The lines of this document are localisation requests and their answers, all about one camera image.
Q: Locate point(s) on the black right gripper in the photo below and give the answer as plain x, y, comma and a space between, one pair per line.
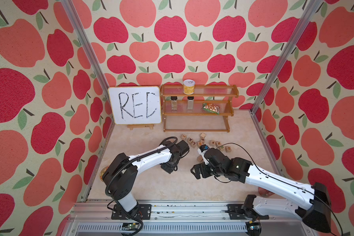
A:
202, 173

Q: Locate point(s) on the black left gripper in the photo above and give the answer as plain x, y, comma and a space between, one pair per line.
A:
170, 169

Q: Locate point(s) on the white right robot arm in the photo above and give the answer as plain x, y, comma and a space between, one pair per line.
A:
309, 203

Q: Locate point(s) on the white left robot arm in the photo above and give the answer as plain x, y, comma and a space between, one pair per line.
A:
121, 174

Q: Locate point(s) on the whiteboard with RED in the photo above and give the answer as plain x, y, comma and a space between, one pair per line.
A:
135, 105

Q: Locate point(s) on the wooden block brown D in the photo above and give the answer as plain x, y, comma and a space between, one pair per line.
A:
228, 149

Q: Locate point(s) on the wooden two-tier shelf rack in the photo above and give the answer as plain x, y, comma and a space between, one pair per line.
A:
221, 95

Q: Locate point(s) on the spice jar right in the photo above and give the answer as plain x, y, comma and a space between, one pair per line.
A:
190, 103

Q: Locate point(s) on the spice jar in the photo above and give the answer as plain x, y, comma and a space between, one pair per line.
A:
174, 103
190, 103

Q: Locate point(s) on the spice jar left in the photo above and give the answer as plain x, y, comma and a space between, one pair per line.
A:
174, 103

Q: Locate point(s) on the snack packet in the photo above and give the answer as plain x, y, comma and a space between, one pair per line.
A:
211, 108

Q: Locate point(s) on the red soda can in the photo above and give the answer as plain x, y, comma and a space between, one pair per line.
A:
264, 193

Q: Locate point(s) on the wooden whiteboard easel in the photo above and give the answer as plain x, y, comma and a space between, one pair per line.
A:
133, 126

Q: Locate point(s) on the yellow tin can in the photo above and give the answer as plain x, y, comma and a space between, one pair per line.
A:
188, 86

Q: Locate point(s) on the round tin left floor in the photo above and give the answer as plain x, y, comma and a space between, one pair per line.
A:
102, 173

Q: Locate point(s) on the aluminium front rail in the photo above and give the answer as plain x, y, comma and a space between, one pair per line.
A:
176, 218

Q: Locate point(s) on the aluminium corner post right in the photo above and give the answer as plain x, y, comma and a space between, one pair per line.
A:
302, 24

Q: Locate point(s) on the aluminium corner post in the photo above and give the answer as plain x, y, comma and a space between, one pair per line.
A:
89, 51
302, 24

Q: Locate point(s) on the aluminium corner post left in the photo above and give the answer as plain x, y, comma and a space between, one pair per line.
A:
89, 51

